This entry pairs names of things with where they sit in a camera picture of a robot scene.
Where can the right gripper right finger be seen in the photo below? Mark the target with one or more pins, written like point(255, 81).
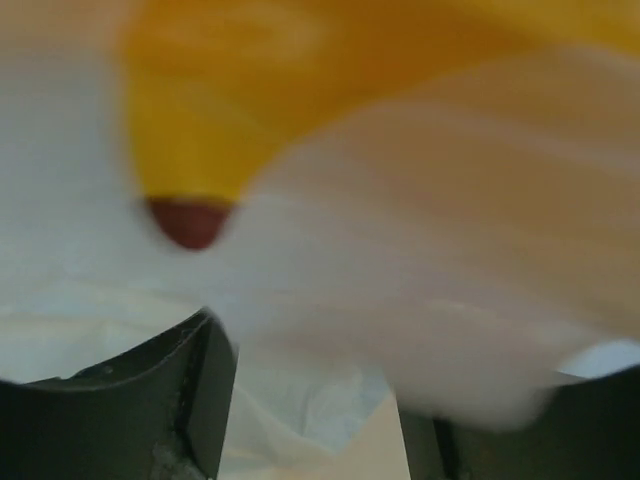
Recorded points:
point(589, 431)

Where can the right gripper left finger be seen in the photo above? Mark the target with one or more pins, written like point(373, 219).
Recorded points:
point(157, 411)

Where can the translucent plastic bag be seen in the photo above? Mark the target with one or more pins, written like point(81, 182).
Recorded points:
point(461, 249)

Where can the fake orange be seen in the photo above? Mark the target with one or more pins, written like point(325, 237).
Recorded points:
point(215, 88)

